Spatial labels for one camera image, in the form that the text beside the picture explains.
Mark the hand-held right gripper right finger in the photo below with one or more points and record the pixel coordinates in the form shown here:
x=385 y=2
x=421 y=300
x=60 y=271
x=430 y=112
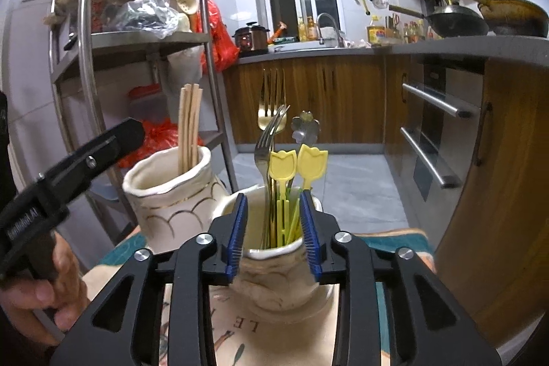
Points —
x=309 y=237

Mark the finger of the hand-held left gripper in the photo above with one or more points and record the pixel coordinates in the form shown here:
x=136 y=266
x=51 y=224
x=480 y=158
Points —
x=103 y=147

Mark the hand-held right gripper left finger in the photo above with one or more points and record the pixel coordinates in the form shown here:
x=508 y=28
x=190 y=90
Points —
x=238 y=237

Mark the floral ceramic utensil holder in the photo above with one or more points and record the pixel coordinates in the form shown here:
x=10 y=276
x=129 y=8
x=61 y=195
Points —
x=171 y=211

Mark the bundle of wooden chopsticks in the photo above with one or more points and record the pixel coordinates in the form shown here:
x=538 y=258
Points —
x=188 y=126

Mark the silver fork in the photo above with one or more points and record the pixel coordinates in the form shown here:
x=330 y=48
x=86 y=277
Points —
x=262 y=151

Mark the gold fork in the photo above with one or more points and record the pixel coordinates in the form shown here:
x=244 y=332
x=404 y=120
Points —
x=265 y=118

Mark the person's left hand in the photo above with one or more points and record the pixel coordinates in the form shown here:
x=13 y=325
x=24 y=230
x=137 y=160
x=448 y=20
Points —
x=64 y=293

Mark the red plastic bag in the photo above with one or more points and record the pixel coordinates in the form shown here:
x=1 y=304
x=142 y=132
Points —
x=158 y=138
x=218 y=40

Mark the red-lidded storage box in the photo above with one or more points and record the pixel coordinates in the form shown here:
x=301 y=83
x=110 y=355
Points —
x=146 y=100

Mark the printed cloth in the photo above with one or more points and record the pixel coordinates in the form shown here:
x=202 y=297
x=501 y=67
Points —
x=257 y=338

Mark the metal shelf rack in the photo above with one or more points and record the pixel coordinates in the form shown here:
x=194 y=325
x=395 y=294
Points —
x=128 y=40

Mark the white plastic bag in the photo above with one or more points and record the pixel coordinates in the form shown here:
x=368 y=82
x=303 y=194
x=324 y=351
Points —
x=184 y=68

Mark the clear plastic bag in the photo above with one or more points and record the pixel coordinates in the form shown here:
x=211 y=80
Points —
x=141 y=14

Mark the wooden base cabinet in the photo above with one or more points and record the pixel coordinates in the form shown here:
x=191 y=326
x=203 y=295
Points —
x=334 y=100
x=506 y=177

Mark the built-in oven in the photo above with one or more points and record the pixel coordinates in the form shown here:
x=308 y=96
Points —
x=429 y=126

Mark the electric pressure cooker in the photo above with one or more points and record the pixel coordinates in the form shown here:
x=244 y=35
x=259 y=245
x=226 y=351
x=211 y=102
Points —
x=251 y=38

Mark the yellow oil bottle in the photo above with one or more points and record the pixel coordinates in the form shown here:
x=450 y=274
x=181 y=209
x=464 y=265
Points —
x=376 y=33

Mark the kitchen faucet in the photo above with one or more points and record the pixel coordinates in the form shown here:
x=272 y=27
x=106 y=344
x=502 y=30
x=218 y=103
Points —
x=328 y=18

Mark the black wok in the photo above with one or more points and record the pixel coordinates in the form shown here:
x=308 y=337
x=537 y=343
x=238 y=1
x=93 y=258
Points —
x=454 y=23

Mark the brown wok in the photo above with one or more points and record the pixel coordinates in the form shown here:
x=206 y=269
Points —
x=519 y=16

